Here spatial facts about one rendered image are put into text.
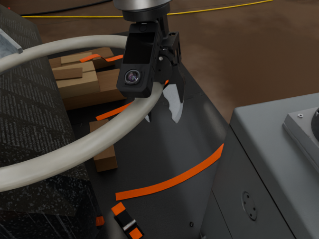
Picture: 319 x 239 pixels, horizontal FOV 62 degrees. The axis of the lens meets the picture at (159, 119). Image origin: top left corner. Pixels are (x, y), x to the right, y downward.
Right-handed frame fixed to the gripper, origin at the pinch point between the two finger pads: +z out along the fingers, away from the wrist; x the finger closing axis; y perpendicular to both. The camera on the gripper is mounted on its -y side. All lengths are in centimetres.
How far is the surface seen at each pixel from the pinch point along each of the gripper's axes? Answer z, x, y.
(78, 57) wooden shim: 54, 111, 143
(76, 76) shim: 50, 91, 104
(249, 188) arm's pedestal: 30.2, -17.7, 9.2
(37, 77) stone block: 16, 66, 45
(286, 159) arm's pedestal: 17.7, -24.9, 8.6
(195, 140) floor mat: 88, 10, 88
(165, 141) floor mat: 86, 28, 83
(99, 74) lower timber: 60, 85, 124
